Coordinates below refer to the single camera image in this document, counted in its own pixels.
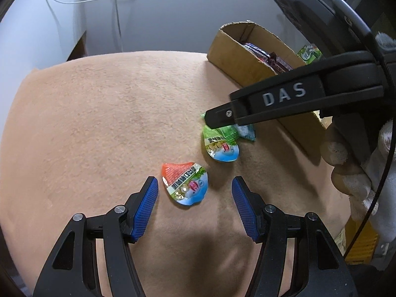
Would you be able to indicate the tan blanket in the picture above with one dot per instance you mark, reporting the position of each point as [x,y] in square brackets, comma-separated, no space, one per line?
[92,130]

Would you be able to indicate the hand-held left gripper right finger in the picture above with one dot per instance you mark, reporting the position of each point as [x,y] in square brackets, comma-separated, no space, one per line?
[244,207]

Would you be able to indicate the person's right hand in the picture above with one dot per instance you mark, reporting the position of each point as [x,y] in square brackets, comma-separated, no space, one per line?
[340,151]

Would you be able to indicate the orange jelly cup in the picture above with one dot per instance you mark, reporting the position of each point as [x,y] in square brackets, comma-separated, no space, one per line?
[185,185]

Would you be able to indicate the teal snack packet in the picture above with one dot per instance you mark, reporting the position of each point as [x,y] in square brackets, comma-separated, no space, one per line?
[247,133]

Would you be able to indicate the brown snack bar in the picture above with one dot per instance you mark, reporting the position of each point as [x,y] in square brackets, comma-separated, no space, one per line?
[280,63]

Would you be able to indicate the green jelly cup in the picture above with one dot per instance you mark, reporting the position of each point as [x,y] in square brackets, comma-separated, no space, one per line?
[221,148]

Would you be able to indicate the green printed box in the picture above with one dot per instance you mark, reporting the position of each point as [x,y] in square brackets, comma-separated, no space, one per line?
[309,52]

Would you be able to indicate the cardboard box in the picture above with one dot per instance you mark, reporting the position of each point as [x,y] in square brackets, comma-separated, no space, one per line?
[247,68]

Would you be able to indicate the yellow ribbed object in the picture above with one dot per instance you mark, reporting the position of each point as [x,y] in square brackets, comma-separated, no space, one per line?
[362,244]

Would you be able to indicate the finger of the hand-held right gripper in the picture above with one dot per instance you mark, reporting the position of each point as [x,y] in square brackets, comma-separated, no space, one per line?
[309,99]

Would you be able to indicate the green candy packet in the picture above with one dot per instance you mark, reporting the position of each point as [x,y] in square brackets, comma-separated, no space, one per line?
[227,133]

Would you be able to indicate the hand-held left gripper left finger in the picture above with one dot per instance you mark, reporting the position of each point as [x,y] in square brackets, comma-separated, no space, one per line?
[145,207]

